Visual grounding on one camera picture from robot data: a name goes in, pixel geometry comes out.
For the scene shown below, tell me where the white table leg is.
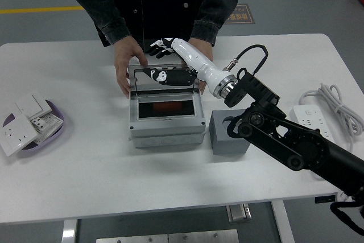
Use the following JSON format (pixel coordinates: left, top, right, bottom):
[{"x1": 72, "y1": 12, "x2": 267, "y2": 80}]
[
  {"x1": 270, "y1": 200, "x2": 295, "y2": 243},
  {"x1": 61, "y1": 219, "x2": 79, "y2": 243}
]

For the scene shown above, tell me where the small white socket module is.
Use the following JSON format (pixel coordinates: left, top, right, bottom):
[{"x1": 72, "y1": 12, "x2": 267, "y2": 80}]
[{"x1": 30, "y1": 116, "x2": 48, "y2": 132}]

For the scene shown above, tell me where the white perforated plate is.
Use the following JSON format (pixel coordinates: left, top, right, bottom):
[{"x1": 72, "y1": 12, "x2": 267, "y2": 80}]
[{"x1": 35, "y1": 112, "x2": 64, "y2": 144}]

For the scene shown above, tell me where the yellow floor tape line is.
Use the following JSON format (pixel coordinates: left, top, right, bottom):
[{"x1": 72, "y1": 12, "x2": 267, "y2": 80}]
[{"x1": 0, "y1": 5, "x2": 86, "y2": 15}]

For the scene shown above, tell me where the person's left hand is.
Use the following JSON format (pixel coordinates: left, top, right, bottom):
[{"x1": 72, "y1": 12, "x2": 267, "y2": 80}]
[{"x1": 188, "y1": 37, "x2": 214, "y2": 96}]

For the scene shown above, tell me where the white power strip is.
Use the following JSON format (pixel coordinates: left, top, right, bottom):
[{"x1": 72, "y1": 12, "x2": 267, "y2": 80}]
[{"x1": 292, "y1": 104, "x2": 338, "y2": 182}]

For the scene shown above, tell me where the white wall switch panel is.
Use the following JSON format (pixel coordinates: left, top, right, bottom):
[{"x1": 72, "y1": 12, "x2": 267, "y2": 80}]
[{"x1": 14, "y1": 93, "x2": 54, "y2": 118}]

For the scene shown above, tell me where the grey cube with round recess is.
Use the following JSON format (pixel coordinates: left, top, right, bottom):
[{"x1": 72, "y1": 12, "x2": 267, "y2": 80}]
[{"x1": 209, "y1": 109, "x2": 253, "y2": 155}]

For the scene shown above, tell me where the grey metal base plate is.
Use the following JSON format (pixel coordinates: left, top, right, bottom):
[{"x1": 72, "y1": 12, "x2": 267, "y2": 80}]
[{"x1": 96, "y1": 229, "x2": 240, "y2": 243}]

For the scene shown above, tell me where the grey box with clear flap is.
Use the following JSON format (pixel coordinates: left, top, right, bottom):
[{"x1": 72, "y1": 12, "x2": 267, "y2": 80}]
[{"x1": 126, "y1": 63, "x2": 206, "y2": 149}]

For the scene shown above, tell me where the brown floor sign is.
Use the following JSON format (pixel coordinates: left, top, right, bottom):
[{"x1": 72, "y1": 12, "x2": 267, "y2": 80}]
[{"x1": 224, "y1": 3, "x2": 256, "y2": 25}]

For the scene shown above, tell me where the orange cylinder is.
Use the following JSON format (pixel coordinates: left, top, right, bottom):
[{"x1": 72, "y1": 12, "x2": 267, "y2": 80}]
[{"x1": 152, "y1": 101, "x2": 183, "y2": 113}]

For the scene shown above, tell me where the grey metal bracket under table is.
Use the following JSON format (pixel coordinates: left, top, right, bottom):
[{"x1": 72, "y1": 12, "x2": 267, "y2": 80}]
[{"x1": 226, "y1": 203, "x2": 253, "y2": 224}]

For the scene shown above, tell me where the purple tray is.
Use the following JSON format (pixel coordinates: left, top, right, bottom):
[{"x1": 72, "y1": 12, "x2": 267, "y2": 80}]
[{"x1": 2, "y1": 99, "x2": 65, "y2": 158}]

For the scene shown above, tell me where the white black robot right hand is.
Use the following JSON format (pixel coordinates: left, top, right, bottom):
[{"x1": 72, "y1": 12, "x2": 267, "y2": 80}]
[{"x1": 141, "y1": 37, "x2": 238, "y2": 97}]

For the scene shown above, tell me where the white wall socket panel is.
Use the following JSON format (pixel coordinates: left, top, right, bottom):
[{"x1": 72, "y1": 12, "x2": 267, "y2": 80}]
[{"x1": 0, "y1": 114, "x2": 38, "y2": 157}]

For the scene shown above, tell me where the person's right hand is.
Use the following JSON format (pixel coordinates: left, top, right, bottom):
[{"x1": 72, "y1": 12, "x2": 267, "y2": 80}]
[{"x1": 113, "y1": 35, "x2": 149, "y2": 98}]

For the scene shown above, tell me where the black table control panel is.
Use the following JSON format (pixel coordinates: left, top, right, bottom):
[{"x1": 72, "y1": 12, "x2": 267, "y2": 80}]
[{"x1": 314, "y1": 195, "x2": 338, "y2": 205}]

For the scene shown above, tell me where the white power cord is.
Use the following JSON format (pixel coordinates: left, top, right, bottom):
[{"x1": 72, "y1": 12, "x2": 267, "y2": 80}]
[{"x1": 297, "y1": 83, "x2": 364, "y2": 201}]

